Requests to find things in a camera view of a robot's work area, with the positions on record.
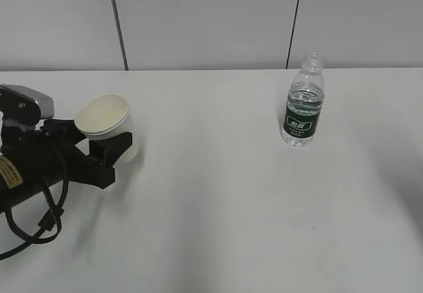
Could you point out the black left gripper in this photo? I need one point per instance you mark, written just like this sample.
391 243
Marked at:
42 158

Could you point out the white paper cup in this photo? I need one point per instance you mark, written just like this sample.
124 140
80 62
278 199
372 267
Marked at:
107 116

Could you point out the clear green-label water bottle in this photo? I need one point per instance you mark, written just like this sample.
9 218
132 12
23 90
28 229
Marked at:
304 102

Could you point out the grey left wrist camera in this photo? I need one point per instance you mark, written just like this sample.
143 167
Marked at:
23 107

